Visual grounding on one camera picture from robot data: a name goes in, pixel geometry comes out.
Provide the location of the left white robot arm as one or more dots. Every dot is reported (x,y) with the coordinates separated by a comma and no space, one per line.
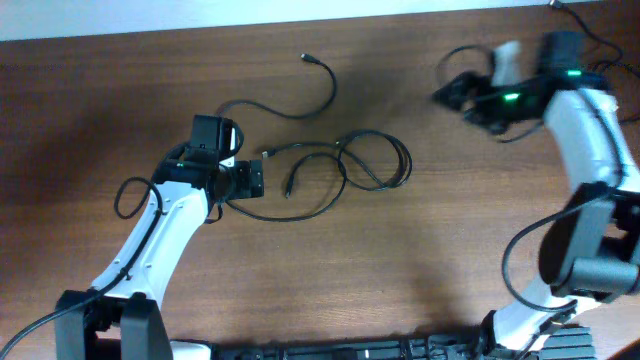
(119,316)

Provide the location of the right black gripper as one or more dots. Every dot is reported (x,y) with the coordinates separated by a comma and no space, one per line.
(495,106)

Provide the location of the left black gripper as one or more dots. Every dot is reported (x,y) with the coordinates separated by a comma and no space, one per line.
(249,186)

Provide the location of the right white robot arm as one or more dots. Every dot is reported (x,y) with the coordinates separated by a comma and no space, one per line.
(589,255)

